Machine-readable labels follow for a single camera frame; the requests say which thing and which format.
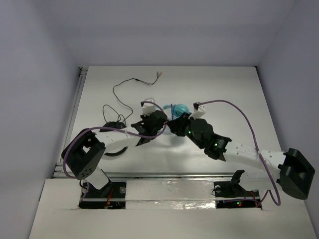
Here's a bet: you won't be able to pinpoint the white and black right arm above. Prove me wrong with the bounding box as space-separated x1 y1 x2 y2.
167 114 315 200

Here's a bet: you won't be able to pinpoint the teal cat ear headphones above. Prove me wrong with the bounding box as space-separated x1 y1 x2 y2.
163 104 189 120

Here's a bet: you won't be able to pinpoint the white front cover board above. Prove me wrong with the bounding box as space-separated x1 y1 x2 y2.
30 179 316 239

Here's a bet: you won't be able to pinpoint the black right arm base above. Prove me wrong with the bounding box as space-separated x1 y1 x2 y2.
211 170 261 209

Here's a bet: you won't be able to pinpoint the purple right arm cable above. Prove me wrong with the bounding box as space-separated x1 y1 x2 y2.
201 99 282 207

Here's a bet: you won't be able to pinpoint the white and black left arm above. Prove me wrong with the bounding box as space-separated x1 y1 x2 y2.
61 110 167 198

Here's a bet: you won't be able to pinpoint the aluminium left rail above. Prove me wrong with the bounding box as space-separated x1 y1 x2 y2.
72 67 88 117

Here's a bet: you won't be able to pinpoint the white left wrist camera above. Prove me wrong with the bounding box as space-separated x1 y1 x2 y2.
141 97 156 116

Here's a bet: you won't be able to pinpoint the black headphones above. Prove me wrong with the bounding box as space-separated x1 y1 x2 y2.
99 120 128 157

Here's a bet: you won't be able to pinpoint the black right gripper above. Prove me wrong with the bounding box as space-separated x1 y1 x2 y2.
167 112 205 149

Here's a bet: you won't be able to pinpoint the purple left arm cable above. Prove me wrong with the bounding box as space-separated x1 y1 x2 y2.
62 101 167 207

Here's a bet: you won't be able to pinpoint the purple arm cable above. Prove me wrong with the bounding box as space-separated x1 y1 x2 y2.
201 99 282 207
62 101 167 207

